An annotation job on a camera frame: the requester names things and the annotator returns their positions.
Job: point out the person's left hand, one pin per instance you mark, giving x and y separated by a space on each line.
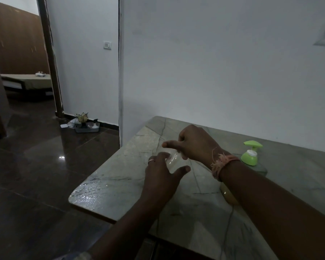
157 184

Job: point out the person's right hand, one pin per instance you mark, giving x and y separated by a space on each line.
199 144

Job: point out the person's left thumb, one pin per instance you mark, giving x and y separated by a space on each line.
182 171

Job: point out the person's right thumb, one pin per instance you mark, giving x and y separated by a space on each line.
172 144

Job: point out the small clear plastic bottle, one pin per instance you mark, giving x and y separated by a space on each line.
176 162

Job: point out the person's left forearm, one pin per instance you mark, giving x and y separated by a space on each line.
124 235

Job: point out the person's right forearm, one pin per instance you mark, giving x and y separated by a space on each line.
273 213

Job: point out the orange thread wristband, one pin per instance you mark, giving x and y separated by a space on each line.
222 162

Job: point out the green pump soap bottle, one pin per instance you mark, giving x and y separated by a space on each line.
249 157

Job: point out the lotus-shaped candle holder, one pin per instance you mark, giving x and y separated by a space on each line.
82 118

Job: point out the white crumpled bag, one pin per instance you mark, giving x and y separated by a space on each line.
72 123

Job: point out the small white box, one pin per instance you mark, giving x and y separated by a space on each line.
64 126

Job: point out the small white device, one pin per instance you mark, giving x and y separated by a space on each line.
40 74

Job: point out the low bed with olive cover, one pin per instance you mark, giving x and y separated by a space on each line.
27 81

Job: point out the white wall switch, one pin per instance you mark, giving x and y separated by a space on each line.
107 45

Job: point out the dark wooden door frame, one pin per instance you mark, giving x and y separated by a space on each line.
50 56

